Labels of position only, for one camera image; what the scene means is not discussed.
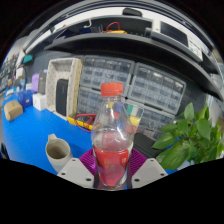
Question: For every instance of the clear red-capped drink bottle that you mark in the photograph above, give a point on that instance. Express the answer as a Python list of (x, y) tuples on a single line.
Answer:
[(111, 160)]

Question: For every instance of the grey ceramic mug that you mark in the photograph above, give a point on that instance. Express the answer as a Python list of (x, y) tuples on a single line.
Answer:
[(60, 161)]

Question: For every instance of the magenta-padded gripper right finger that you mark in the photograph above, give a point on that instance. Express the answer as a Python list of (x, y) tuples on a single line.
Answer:
[(150, 171)]

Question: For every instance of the black workbench shelf unit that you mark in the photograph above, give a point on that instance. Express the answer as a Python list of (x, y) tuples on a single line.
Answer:
[(133, 41)]

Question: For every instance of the yellow multimeter with red leads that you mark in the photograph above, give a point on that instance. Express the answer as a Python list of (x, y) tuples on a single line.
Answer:
[(81, 121)]

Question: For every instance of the green potted plant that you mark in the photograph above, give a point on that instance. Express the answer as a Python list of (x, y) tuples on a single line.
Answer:
[(186, 140)]

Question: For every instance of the black rectangular device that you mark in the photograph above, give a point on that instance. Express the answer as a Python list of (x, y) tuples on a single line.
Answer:
[(62, 98)]

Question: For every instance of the brown cardboard box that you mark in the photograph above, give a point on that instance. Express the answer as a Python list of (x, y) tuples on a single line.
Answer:
[(13, 110)]

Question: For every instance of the dark grey box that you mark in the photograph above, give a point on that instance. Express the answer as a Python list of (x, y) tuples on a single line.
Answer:
[(42, 81)]

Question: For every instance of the plain black box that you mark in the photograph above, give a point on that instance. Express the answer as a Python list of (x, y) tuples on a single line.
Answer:
[(143, 145)]

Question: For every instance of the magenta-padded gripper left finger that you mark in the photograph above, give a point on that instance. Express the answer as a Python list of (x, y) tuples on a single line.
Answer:
[(75, 171)]

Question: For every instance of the purple package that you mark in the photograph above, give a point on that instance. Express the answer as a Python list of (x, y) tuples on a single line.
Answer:
[(35, 83)]

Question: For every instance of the grey small-parts drawer cabinet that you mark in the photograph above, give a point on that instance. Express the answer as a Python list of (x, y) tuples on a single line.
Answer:
[(156, 121), (156, 88), (88, 101), (106, 73)]

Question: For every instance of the white perforated tray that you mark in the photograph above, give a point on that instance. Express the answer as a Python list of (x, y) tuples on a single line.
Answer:
[(75, 83)]

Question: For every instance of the blue box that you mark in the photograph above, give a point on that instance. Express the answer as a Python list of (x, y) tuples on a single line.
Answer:
[(25, 99)]

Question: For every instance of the white box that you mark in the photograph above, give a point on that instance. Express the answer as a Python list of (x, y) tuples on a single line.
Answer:
[(40, 101)]

